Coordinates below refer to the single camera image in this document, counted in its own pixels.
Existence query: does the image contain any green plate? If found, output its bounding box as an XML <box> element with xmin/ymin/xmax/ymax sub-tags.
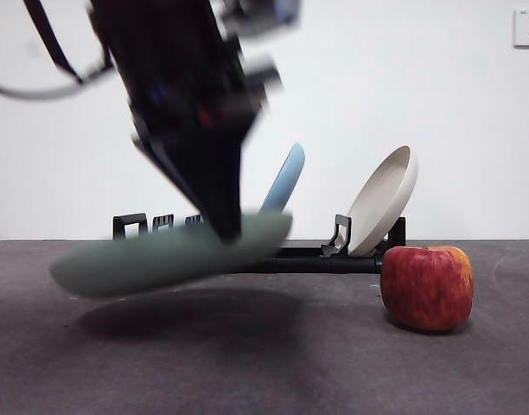
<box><xmin>48</xmin><ymin>210</ymin><xmax>294</xmax><ymax>299</ymax></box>

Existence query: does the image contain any red apple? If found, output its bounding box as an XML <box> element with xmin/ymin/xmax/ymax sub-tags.
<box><xmin>379</xmin><ymin>245</ymin><xmax>475</xmax><ymax>333</ymax></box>

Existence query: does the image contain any blue plate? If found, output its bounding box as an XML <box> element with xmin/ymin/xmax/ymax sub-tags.
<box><xmin>258</xmin><ymin>141</ymin><xmax>307</xmax><ymax>215</ymax></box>

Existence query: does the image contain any black plate rack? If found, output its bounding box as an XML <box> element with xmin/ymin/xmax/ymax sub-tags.
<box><xmin>112</xmin><ymin>213</ymin><xmax>407</xmax><ymax>276</ymax></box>

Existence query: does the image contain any cream plate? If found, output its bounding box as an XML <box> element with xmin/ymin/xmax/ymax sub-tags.
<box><xmin>346</xmin><ymin>144</ymin><xmax>420</xmax><ymax>257</ymax></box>

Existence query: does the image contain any black cable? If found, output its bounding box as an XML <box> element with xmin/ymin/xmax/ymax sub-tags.
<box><xmin>22</xmin><ymin>0</ymin><xmax>85</xmax><ymax>86</ymax></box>
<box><xmin>0</xmin><ymin>51</ymin><xmax>118</xmax><ymax>101</ymax></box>

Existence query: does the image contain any white wall socket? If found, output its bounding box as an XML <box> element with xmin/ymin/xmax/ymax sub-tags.
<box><xmin>513</xmin><ymin>9</ymin><xmax>529</xmax><ymax>48</ymax></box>

